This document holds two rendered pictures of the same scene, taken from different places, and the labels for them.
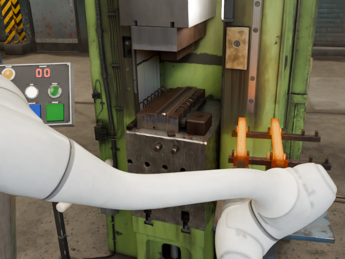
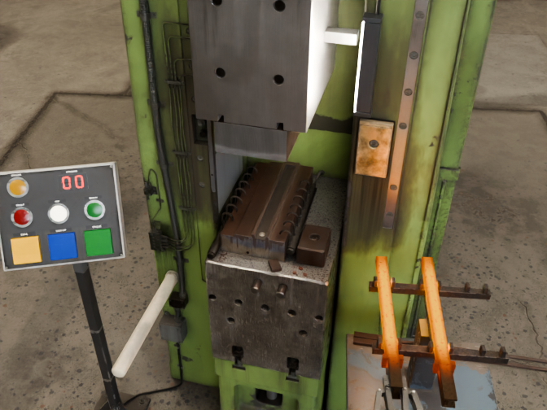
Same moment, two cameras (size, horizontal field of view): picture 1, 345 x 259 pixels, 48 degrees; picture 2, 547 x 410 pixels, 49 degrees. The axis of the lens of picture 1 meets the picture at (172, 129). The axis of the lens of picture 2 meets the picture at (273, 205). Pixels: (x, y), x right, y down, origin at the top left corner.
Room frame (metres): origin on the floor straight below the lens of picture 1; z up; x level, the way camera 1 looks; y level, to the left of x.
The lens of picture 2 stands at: (0.20, 0.17, 2.14)
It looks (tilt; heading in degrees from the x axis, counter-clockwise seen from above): 37 degrees down; 353
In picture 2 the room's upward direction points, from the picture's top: straight up
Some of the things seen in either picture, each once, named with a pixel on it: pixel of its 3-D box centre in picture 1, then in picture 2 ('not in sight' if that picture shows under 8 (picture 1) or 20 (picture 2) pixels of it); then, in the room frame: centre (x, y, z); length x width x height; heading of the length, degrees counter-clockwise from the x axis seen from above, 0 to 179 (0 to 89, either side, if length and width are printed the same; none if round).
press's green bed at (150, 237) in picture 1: (185, 228); (283, 351); (1.76, -0.06, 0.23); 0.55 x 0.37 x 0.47; 159
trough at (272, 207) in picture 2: (178, 99); (277, 197); (1.76, -0.03, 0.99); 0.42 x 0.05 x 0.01; 159
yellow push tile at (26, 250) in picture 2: not in sight; (26, 250); (1.57, 0.71, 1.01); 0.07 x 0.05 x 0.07; 94
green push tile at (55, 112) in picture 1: (55, 112); (98, 242); (1.58, 0.51, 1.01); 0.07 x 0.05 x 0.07; 94
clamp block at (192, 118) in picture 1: (199, 123); (314, 245); (1.57, -0.12, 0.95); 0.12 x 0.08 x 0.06; 159
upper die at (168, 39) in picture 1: (172, 31); (270, 106); (1.77, -0.01, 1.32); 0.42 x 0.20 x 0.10; 159
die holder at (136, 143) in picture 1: (185, 155); (285, 266); (1.76, -0.06, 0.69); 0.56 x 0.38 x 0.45; 159
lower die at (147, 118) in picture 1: (173, 106); (269, 205); (1.77, -0.01, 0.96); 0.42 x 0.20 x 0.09; 159
